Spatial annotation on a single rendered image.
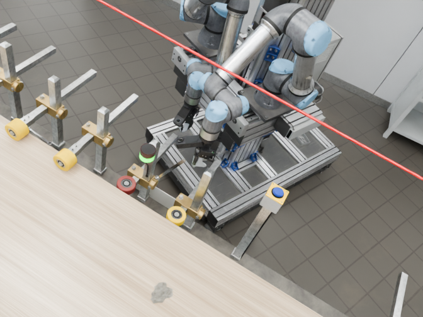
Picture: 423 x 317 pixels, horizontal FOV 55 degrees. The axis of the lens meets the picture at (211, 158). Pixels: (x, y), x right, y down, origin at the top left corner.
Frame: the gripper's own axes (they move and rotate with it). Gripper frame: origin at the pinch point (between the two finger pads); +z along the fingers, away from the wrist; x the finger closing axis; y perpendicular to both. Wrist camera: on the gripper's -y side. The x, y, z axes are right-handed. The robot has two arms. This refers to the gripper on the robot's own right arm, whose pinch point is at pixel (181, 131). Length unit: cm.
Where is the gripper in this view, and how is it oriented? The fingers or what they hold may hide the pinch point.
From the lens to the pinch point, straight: 208.1
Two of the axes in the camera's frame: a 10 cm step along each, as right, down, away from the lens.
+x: -8.5, -5.0, 1.4
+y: 4.6, -6.1, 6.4
